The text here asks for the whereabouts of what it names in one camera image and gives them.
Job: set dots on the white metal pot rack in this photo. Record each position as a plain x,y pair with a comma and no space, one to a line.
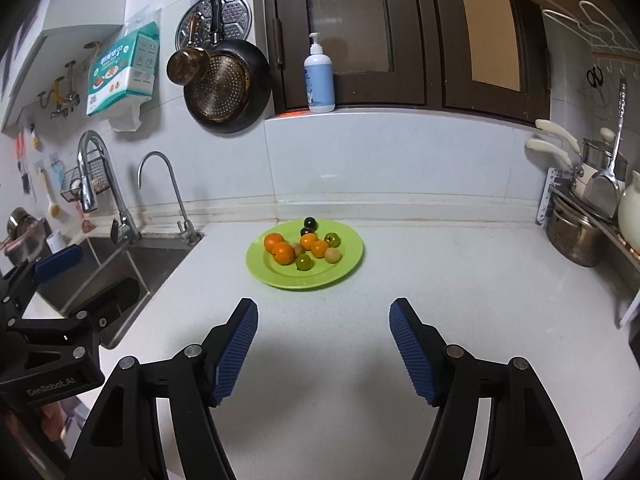
545,200

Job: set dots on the dark purple plum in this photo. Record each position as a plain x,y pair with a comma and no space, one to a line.
311,222
305,231

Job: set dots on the dark brown window frame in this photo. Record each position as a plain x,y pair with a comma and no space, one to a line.
435,35

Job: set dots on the black scissors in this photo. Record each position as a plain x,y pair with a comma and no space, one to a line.
595,77

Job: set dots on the small orange tangerine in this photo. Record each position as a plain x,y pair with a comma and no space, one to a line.
319,248

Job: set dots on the orange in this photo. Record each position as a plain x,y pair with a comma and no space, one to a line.
272,241
308,241
284,253

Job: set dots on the green white tissue pack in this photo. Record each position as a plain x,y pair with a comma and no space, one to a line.
122,70

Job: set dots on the small brass saucepan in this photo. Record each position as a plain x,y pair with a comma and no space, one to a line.
186,66

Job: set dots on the steel pull-down faucet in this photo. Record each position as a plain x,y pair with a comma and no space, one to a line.
90,180

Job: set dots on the brass wall tap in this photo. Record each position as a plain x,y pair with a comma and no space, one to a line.
57,96

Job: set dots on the white ceramic pot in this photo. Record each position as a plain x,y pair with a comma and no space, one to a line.
631,210

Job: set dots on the green plastic plate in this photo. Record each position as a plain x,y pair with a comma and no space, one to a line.
350,255

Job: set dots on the small steel pot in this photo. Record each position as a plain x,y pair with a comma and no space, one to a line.
20,222

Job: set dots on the brown longan fruit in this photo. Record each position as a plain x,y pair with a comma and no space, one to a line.
332,255
297,249

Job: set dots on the green persimmon with calyx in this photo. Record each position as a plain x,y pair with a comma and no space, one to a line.
332,240

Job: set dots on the black frying pan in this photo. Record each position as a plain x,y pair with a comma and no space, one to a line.
225,90

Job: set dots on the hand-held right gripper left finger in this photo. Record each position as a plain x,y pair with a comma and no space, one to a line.
237,350

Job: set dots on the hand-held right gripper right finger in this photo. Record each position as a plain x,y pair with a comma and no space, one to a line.
412,355

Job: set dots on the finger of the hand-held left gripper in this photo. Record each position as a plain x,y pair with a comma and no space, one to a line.
60,262
60,330

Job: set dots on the yellow dish brush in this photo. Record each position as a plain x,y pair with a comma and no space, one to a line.
53,207

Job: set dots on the steel kitchen sink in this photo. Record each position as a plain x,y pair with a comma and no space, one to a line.
115,265

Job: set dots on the round steel steamer rack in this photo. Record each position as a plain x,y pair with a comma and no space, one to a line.
235,10

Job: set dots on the steel spatula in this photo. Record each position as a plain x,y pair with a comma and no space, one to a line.
602,190

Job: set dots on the blue white soap bottle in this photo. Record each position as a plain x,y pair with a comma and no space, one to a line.
320,80

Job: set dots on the steel gooseneck faucet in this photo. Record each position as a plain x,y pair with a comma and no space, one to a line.
185,225

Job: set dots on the glossy green round fruit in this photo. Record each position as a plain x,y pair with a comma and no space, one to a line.
303,262

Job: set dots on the large steel pot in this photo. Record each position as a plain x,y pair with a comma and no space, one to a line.
572,235

